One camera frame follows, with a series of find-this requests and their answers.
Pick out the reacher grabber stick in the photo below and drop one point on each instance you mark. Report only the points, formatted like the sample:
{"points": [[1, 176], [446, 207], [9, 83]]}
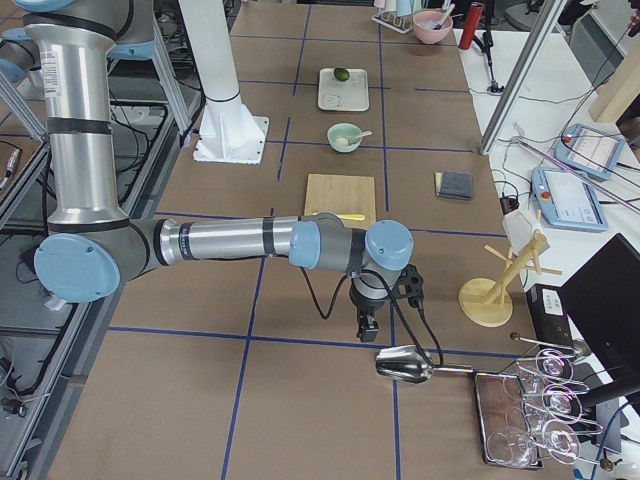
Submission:
{"points": [[632, 204]]}

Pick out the pink bowl with ice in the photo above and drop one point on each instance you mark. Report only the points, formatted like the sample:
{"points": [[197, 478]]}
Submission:
{"points": [[429, 28]]}

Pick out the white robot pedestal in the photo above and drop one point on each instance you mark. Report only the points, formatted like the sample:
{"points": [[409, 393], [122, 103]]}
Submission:
{"points": [[228, 132]]}

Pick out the red cylinder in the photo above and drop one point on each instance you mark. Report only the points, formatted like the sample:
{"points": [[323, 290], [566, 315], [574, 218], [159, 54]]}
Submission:
{"points": [[470, 26]]}

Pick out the teach pendant near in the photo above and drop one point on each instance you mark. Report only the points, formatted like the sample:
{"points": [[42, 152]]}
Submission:
{"points": [[566, 201]]}

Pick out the dark tray with glasses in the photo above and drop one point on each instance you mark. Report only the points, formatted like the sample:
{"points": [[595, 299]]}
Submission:
{"points": [[498, 400]]}

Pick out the yellow plastic knife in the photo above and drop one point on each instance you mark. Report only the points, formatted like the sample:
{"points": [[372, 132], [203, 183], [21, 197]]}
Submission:
{"points": [[352, 217]]}

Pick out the clear wine glass rack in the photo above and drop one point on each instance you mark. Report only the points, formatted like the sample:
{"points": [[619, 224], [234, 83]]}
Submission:
{"points": [[552, 408]]}

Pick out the light green bowl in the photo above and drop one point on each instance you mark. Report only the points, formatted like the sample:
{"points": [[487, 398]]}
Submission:
{"points": [[346, 130]]}

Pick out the teach pendant far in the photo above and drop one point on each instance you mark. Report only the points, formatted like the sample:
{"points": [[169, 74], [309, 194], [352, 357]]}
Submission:
{"points": [[589, 150]]}

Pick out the black tripod stick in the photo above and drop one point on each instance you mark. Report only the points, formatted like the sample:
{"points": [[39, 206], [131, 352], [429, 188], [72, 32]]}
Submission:
{"points": [[485, 44]]}

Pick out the black monitor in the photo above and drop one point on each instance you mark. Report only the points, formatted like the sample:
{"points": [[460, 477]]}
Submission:
{"points": [[602, 300]]}

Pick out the white spoon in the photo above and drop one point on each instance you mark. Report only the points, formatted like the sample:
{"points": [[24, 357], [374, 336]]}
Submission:
{"points": [[358, 138]]}

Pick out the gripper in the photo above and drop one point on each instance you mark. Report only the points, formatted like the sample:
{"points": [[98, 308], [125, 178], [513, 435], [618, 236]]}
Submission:
{"points": [[366, 304]]}

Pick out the wooden mug tree stand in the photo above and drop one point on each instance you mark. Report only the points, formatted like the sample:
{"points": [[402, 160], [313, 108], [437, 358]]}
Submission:
{"points": [[486, 302]]}

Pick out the green lime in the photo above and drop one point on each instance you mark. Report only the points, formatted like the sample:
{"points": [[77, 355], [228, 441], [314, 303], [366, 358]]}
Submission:
{"points": [[341, 74]]}

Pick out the teach pendant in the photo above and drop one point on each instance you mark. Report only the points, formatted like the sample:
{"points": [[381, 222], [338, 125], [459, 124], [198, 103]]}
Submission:
{"points": [[589, 150], [566, 201]]}

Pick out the wooden cutting board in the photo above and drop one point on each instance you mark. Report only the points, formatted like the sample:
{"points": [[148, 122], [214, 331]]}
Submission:
{"points": [[342, 194]]}

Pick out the aluminium frame post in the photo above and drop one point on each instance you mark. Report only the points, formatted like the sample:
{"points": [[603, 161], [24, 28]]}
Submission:
{"points": [[536, 39]]}

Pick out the steel scoop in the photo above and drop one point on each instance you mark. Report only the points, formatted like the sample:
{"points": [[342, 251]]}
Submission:
{"points": [[406, 364]]}

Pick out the grey folded cloth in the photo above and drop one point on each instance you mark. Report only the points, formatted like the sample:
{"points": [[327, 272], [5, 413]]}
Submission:
{"points": [[454, 185]]}

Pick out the white rectangular tray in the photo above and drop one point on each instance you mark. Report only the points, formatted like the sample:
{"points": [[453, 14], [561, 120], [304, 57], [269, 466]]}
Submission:
{"points": [[351, 95]]}

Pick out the white wire cup rack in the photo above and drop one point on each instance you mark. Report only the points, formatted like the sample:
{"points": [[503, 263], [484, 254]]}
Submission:
{"points": [[394, 14]]}

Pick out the black box on desk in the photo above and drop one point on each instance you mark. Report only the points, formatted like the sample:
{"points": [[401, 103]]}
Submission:
{"points": [[550, 321]]}

